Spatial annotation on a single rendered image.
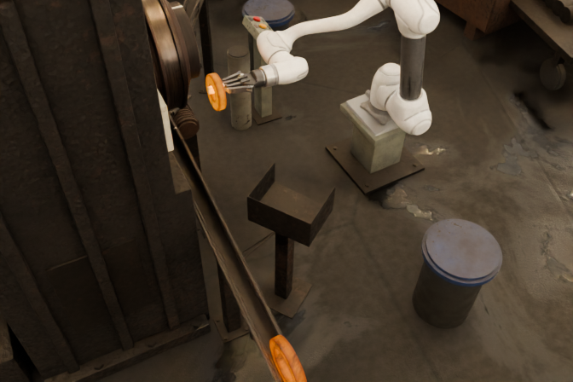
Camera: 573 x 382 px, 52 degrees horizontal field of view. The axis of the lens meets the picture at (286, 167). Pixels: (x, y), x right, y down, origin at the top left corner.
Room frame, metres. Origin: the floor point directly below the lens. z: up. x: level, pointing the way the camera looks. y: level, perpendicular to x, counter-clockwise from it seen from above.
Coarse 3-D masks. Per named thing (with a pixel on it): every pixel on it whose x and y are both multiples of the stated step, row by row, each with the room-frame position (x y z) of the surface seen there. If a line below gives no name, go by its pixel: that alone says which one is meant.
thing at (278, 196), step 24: (264, 192) 1.53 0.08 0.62; (288, 192) 1.55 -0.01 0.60; (264, 216) 1.38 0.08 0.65; (288, 216) 1.34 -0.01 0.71; (312, 216) 1.44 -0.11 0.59; (288, 240) 1.42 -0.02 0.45; (312, 240) 1.32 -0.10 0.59; (288, 264) 1.43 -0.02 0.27; (264, 288) 1.48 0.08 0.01; (288, 288) 1.44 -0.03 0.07; (288, 312) 1.36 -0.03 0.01
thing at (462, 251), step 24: (432, 240) 1.46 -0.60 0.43; (456, 240) 1.46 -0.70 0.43; (480, 240) 1.47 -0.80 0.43; (432, 264) 1.35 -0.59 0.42; (456, 264) 1.35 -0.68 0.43; (480, 264) 1.35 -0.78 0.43; (432, 288) 1.35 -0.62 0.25; (456, 288) 1.30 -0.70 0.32; (480, 288) 1.35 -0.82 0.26; (432, 312) 1.32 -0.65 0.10; (456, 312) 1.30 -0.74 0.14
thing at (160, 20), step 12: (144, 0) 1.72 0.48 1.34; (156, 0) 1.72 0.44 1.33; (156, 12) 1.68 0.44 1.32; (156, 24) 1.64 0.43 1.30; (168, 24) 1.65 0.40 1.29; (156, 36) 1.61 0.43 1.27; (168, 36) 1.62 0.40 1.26; (168, 48) 1.60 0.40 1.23; (168, 60) 1.58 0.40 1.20; (180, 60) 1.59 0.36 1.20; (168, 72) 1.56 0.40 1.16; (180, 72) 1.58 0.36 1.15; (168, 84) 1.56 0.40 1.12; (180, 84) 1.58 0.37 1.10; (180, 96) 1.58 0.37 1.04; (180, 108) 1.66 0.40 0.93
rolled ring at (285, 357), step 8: (280, 336) 0.87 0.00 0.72; (272, 344) 0.86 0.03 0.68; (280, 344) 0.83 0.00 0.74; (288, 344) 0.83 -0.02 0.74; (272, 352) 0.86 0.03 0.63; (280, 352) 0.82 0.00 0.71; (288, 352) 0.80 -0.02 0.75; (280, 360) 0.84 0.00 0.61; (288, 360) 0.78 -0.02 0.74; (296, 360) 0.78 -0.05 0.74; (280, 368) 0.82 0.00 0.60; (288, 368) 0.82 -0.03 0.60; (296, 368) 0.76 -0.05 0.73; (288, 376) 0.80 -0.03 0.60; (296, 376) 0.74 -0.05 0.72; (304, 376) 0.75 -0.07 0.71
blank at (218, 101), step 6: (210, 78) 1.89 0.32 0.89; (216, 78) 1.87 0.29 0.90; (210, 84) 1.89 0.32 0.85; (216, 84) 1.84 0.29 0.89; (222, 84) 1.85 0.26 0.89; (216, 90) 1.83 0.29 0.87; (222, 90) 1.83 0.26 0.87; (210, 96) 1.90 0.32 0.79; (216, 96) 1.84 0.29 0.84; (222, 96) 1.82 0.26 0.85; (216, 102) 1.84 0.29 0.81; (222, 102) 1.81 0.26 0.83; (216, 108) 1.84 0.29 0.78; (222, 108) 1.82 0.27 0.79
